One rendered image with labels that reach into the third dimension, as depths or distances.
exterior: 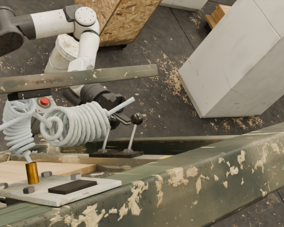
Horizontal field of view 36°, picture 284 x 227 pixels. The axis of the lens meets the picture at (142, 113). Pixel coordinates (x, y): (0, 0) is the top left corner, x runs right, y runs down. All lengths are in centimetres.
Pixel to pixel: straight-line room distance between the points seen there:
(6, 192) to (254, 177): 41
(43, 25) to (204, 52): 260
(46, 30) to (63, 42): 163
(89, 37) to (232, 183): 100
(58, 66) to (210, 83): 141
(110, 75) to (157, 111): 316
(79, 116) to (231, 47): 321
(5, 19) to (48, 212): 118
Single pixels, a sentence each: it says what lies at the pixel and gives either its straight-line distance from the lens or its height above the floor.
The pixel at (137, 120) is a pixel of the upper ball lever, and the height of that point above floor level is 154.
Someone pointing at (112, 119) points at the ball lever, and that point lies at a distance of 134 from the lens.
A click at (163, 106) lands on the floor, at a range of 389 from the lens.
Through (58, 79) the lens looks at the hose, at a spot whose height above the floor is 195.
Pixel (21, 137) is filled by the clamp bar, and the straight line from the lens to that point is 65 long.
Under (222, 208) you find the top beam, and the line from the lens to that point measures 72.
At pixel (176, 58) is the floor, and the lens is 453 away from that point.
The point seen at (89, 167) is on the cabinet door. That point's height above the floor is 136.
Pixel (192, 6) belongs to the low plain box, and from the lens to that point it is 537.
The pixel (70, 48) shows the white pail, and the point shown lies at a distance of 324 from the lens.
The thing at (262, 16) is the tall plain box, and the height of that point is 107.
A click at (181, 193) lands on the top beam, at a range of 64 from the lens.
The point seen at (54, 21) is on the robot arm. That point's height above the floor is 140.
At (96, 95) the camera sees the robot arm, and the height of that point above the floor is 142.
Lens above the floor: 236
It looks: 40 degrees down
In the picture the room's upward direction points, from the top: 40 degrees clockwise
